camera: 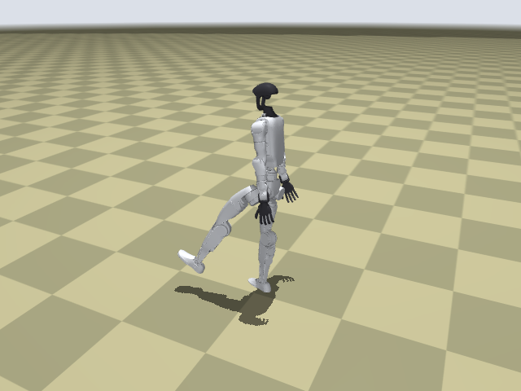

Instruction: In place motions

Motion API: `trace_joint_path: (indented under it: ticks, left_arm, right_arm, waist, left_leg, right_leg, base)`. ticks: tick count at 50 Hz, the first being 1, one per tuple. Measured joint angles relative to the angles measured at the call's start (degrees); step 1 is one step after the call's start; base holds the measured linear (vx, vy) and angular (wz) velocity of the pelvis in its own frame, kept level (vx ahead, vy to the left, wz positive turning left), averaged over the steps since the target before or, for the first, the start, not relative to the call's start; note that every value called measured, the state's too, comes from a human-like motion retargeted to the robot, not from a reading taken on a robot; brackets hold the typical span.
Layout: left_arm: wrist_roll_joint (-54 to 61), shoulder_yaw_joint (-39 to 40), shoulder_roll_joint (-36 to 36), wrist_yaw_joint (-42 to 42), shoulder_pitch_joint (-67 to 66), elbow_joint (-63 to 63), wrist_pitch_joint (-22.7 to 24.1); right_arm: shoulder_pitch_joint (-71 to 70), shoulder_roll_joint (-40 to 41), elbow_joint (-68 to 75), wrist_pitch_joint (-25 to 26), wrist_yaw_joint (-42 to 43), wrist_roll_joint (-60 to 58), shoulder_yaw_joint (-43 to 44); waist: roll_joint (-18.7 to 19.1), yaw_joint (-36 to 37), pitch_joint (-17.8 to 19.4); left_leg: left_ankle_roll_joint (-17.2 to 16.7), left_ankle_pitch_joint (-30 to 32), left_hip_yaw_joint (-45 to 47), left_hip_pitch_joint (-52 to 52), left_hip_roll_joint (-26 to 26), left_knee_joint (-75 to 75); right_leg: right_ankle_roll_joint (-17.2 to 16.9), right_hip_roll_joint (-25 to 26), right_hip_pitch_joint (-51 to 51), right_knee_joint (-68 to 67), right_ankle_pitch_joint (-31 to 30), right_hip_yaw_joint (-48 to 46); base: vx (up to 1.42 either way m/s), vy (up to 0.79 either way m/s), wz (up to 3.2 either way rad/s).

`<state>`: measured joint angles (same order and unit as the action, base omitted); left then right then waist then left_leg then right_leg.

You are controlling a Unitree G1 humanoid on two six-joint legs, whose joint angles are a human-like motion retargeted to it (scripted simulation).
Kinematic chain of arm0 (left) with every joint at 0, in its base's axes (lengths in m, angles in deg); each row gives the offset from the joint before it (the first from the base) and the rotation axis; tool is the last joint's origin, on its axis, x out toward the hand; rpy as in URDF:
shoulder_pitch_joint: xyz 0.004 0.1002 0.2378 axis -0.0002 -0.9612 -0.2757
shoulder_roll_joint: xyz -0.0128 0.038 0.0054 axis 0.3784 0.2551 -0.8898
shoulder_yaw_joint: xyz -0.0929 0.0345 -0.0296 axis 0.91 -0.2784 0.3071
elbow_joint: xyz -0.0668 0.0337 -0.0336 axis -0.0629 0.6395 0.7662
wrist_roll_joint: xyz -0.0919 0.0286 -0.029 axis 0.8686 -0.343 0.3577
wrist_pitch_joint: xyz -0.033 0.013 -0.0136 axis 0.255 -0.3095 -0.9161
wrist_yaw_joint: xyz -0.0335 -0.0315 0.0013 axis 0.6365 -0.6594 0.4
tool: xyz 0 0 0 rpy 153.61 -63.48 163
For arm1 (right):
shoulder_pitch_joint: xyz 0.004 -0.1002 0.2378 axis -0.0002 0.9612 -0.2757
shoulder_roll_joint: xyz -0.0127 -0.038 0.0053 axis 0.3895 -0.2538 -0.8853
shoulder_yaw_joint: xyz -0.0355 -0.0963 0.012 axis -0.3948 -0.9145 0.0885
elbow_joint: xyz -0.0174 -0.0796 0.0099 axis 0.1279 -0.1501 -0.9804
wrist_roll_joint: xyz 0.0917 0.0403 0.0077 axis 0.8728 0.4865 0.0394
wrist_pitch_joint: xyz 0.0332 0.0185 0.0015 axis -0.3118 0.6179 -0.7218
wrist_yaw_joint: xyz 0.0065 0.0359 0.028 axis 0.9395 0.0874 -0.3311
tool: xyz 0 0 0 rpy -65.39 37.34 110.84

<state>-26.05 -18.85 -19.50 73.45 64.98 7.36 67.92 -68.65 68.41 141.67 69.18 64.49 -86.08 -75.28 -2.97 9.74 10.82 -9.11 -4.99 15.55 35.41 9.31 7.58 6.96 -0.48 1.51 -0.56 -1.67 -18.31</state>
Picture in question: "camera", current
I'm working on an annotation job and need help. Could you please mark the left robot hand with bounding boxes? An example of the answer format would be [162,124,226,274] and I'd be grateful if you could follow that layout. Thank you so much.
[255,192,274,225]

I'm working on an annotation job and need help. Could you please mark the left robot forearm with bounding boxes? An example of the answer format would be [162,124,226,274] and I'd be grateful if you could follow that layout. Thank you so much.
[252,157,269,200]

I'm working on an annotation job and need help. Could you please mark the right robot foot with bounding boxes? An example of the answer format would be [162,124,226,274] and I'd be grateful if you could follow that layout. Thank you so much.
[248,278,271,292]

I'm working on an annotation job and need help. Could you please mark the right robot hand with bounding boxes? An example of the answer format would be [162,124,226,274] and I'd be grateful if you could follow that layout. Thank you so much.
[279,174,299,203]

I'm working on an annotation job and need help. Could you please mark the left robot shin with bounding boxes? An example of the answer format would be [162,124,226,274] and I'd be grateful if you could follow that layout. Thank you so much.
[194,222,228,265]

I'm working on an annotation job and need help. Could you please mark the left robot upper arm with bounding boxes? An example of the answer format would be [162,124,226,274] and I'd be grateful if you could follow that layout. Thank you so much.
[251,120,268,165]

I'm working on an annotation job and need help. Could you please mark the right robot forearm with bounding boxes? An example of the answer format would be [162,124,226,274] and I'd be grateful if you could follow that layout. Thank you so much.
[277,152,288,181]

